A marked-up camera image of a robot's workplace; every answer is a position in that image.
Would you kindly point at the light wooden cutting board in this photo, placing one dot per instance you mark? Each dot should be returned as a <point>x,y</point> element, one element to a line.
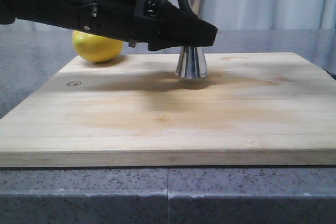
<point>252,109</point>

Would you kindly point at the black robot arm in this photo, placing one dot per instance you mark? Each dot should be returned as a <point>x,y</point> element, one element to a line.
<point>60,13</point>

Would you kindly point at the grey curtain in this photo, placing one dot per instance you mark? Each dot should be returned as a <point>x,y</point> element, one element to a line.
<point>269,14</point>

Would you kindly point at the yellow lemon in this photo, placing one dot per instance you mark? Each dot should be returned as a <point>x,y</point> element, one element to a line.
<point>95,48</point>

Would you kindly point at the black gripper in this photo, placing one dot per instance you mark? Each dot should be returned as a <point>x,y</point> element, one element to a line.
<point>158,23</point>

